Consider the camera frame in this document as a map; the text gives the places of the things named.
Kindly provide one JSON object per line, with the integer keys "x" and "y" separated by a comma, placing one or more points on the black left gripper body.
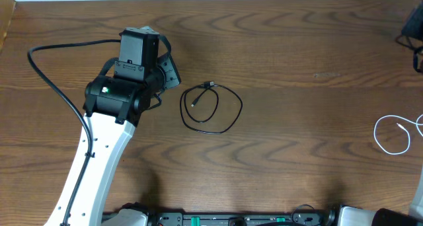
{"x": 171, "y": 73}

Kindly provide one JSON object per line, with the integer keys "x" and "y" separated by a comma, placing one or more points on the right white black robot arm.
{"x": 412, "y": 29}

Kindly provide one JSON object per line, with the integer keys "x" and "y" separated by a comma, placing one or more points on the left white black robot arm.
{"x": 114, "y": 102}

